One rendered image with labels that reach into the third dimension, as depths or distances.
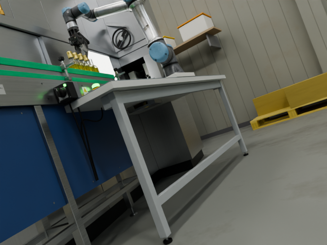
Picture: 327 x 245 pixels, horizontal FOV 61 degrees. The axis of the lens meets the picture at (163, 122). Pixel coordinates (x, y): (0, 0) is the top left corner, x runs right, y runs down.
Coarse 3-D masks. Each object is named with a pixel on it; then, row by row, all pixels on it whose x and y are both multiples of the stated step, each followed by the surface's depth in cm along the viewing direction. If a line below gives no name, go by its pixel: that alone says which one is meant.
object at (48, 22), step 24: (0, 0) 160; (24, 0) 180; (48, 0) 206; (72, 0) 241; (0, 24) 153; (24, 24) 169; (48, 24) 195; (96, 24) 270; (0, 48) 148; (24, 48) 164; (96, 48) 247; (120, 72) 282
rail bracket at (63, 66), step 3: (60, 57) 141; (63, 57) 142; (60, 60) 141; (63, 60) 142; (63, 63) 141; (69, 63) 140; (72, 63) 140; (60, 66) 141; (63, 66) 140; (66, 66) 141; (63, 69) 141; (66, 69) 141; (66, 72) 141; (66, 75) 141; (66, 78) 140; (69, 78) 140
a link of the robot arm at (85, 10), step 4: (80, 4) 187; (84, 4) 187; (72, 8) 189; (76, 8) 188; (80, 8) 187; (84, 8) 187; (88, 8) 190; (72, 12) 189; (76, 12) 188; (80, 12) 188; (84, 12) 189; (88, 12) 191; (76, 16) 190; (80, 16) 192; (84, 16) 193; (88, 16) 196
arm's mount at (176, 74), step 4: (176, 72) 170; (180, 72) 174; (184, 72) 180; (188, 72) 185; (192, 72) 191; (168, 76) 172; (172, 76) 171; (176, 76) 169; (180, 76) 173; (184, 76) 179
